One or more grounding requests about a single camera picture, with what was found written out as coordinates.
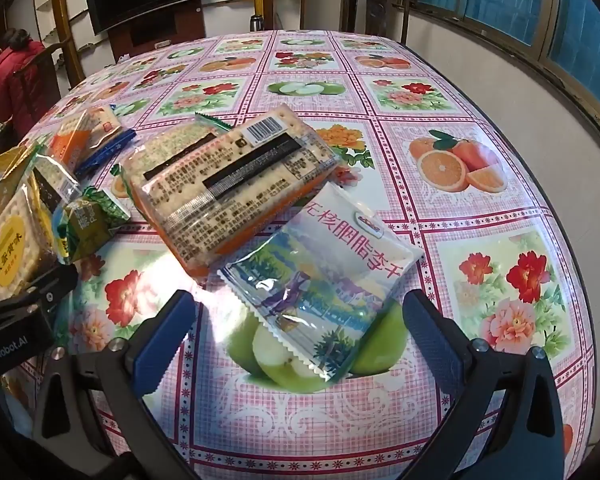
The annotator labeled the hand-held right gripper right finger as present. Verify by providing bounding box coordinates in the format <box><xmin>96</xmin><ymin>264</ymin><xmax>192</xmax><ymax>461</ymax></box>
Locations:
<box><xmin>402</xmin><ymin>289</ymin><xmax>566</xmax><ymax>480</ymax></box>

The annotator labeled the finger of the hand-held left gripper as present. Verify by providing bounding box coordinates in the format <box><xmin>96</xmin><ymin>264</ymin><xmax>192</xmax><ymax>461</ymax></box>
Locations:
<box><xmin>0</xmin><ymin>262</ymin><xmax>79</xmax><ymax>318</ymax></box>

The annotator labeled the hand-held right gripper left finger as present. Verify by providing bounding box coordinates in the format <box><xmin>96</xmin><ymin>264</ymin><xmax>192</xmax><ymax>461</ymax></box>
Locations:
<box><xmin>32</xmin><ymin>289</ymin><xmax>197</xmax><ymax>480</ymax></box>

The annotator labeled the yellow label cracker packet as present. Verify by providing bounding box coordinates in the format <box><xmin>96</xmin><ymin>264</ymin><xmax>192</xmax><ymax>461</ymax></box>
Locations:
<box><xmin>0</xmin><ymin>152</ymin><xmax>86</xmax><ymax>302</ymax></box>

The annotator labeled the yellow cardboard box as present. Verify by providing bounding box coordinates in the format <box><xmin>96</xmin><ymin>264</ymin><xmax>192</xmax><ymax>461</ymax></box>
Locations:
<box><xmin>0</xmin><ymin>145</ymin><xmax>37</xmax><ymax>196</ymax></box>

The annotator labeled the white dried plum packet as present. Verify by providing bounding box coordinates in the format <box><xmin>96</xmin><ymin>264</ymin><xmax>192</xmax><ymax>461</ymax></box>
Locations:
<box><xmin>219</xmin><ymin>180</ymin><xmax>427</xmax><ymax>383</ymax></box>

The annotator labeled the small orange cracker packet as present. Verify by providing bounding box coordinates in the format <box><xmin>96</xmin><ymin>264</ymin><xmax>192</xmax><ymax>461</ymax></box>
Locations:
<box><xmin>47</xmin><ymin>105</ymin><xmax>122</xmax><ymax>173</ymax></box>

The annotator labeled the large orange cracker packet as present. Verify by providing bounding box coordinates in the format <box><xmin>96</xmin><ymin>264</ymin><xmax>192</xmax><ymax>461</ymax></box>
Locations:
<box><xmin>125</xmin><ymin>105</ymin><xmax>341</xmax><ymax>278</ymax></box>

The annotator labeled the green cracker packet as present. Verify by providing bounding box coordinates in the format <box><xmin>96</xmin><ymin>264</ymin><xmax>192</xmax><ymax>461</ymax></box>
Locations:
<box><xmin>111</xmin><ymin>112</ymin><xmax>236</xmax><ymax>198</ymax></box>

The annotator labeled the small green snack packet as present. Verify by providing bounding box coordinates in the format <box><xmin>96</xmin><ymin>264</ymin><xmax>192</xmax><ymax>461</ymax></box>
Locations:
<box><xmin>52</xmin><ymin>187</ymin><xmax>131</xmax><ymax>266</ymax></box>

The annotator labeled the blue cracker packet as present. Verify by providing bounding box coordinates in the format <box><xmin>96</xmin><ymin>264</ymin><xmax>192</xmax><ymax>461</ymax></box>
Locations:
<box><xmin>75</xmin><ymin>127</ymin><xmax>136</xmax><ymax>176</ymax></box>

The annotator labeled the dark wooden chair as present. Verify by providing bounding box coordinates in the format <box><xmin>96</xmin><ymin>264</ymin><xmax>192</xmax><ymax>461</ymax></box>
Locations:
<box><xmin>336</xmin><ymin>0</ymin><xmax>417</xmax><ymax>46</ymax></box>
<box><xmin>11</xmin><ymin>40</ymin><xmax>68</xmax><ymax>121</ymax></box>

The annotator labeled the fruit and flower printed tablecloth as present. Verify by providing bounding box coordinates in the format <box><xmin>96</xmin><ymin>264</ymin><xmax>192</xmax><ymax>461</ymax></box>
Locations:
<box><xmin>0</xmin><ymin>30</ymin><xmax>596</xmax><ymax>480</ymax></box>

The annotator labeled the dark wooden television cabinet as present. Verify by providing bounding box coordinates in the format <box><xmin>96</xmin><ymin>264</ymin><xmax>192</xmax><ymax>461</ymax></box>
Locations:
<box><xmin>107</xmin><ymin>5</ymin><xmax>206</xmax><ymax>61</ymax></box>

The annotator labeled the blue glass window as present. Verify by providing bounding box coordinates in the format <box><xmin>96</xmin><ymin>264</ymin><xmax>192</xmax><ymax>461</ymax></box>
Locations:
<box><xmin>410</xmin><ymin>0</ymin><xmax>600</xmax><ymax>126</ymax></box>

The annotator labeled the golden wooden shelf frame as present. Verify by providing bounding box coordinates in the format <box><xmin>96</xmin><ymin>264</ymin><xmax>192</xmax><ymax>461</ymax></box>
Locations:
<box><xmin>47</xmin><ymin>0</ymin><xmax>88</xmax><ymax>91</ymax></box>

